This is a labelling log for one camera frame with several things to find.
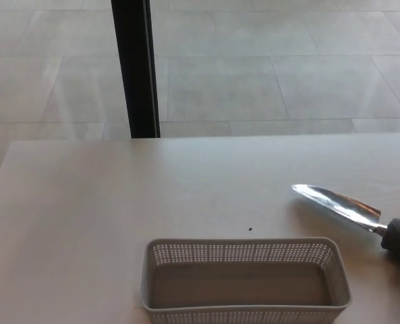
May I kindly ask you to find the grey perforated plastic basket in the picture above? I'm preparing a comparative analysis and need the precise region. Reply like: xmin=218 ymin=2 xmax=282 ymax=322
xmin=140 ymin=237 xmax=352 ymax=324

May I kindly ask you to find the black vertical frame post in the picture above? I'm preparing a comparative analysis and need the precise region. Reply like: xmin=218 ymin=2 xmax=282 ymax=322
xmin=111 ymin=0 xmax=162 ymax=140

